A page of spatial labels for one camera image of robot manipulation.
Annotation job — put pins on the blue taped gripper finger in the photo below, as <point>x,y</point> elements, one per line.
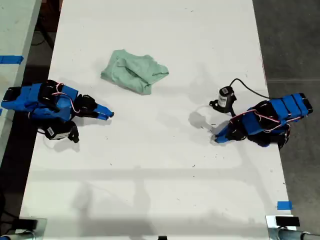
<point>103,110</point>
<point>222,140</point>
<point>223,132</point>
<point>102,116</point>

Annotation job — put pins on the pale green T-shirt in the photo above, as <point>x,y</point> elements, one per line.
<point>132,75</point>

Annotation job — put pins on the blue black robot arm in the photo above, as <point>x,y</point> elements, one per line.
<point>282,110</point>
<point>32,102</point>

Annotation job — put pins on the short blue tape strip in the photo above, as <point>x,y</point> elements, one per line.
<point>284,205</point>

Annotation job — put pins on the long blue tape strip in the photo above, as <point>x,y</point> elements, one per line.
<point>10,59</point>

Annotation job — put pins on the small black box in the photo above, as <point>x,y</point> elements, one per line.
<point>287,221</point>
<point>26,223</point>

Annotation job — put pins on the pale side table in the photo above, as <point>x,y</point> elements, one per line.
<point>15,25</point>

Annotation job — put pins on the small black clip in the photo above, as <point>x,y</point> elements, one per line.
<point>162,237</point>

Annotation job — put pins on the black camera box white label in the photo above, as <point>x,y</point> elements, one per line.
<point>57,132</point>
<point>224,98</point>

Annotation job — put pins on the metal clamp bracket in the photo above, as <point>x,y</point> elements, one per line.
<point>271,230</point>
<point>42,227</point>

